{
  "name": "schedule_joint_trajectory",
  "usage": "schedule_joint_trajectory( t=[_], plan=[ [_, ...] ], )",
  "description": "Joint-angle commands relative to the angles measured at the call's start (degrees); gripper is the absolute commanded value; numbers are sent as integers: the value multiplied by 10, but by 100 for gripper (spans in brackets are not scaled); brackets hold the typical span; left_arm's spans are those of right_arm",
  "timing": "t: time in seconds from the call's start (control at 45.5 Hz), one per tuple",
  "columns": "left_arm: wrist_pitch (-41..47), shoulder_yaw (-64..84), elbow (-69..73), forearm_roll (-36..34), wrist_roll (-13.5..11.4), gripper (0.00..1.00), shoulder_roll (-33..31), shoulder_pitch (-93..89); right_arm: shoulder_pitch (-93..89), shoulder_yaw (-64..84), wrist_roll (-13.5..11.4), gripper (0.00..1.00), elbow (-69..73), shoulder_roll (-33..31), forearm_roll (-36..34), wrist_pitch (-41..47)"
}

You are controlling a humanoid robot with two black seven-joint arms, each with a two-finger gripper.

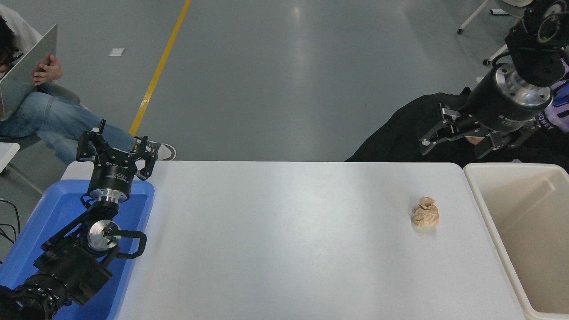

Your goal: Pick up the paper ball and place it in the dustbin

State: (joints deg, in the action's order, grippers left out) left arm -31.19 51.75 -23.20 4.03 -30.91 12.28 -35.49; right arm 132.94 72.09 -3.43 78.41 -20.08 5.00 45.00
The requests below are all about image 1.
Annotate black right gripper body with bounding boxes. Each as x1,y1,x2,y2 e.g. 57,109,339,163
458,67,549,133

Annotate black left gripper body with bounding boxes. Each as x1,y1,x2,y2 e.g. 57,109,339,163
88,148,146,193

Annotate tan paper ball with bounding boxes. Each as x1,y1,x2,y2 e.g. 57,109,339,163
411,197,440,228

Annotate person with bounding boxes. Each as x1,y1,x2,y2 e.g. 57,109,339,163
0,4,177,166
346,58,569,174

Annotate blue plastic tray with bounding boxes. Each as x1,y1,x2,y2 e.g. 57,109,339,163
0,179,155,320

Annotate small white side table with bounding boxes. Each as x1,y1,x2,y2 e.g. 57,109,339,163
0,142,45,195

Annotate white wheeled chair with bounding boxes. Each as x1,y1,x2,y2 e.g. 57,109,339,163
457,0,534,66

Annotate large pale bin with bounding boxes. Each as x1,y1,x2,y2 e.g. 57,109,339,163
463,163,569,320

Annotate grey laptop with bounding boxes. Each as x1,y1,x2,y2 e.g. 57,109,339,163
0,24,58,121

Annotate thin black cables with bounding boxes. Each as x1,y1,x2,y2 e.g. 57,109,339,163
0,199,21,245

